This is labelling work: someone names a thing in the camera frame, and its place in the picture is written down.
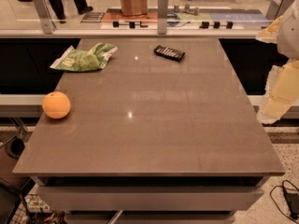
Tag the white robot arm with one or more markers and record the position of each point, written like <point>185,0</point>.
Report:
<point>288,38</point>

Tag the metal glass bracket left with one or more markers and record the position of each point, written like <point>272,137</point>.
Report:
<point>43,14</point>

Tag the grey table drawer front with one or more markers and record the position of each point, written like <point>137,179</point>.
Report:
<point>150,198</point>

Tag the wire basket with items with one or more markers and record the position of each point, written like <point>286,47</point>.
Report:
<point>30,208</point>

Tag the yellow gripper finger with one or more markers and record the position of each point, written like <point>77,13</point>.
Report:
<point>271,32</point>
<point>281,92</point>

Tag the metal glass bracket middle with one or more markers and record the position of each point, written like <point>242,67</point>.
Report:
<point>162,17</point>

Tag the black power adapter with cable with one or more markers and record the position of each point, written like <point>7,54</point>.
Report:
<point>291,197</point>

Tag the orange fruit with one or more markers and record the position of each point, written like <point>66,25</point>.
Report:
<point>56,105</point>

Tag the green chip bag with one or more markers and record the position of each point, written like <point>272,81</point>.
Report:
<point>77,60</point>

